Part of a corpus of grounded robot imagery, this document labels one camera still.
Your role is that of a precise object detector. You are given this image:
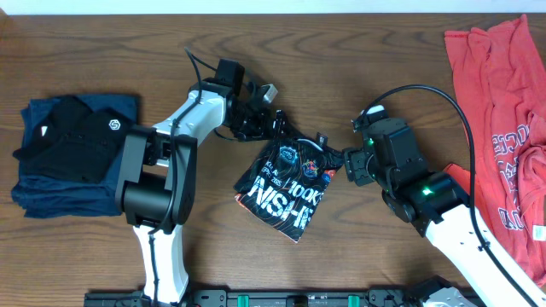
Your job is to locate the black patterned jersey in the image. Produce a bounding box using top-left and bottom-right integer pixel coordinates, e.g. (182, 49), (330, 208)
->
(234, 137), (344, 243)

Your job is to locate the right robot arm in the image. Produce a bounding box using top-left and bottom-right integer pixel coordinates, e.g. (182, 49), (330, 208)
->
(343, 118), (545, 306)

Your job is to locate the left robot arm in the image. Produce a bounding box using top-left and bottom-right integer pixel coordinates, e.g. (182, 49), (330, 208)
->
(115, 59), (283, 306)

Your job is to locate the red t-shirt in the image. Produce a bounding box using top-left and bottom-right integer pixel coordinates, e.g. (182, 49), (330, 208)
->
(444, 15), (545, 287)

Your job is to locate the folded black polo shirt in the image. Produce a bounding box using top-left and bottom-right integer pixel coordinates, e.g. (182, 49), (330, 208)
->
(14, 95), (137, 183)

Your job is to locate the folded navy blue garment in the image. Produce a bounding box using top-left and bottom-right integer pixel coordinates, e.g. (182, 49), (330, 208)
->
(11, 96), (123, 218)

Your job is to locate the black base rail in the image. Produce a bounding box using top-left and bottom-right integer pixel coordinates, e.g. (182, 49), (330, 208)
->
(83, 276), (483, 307)

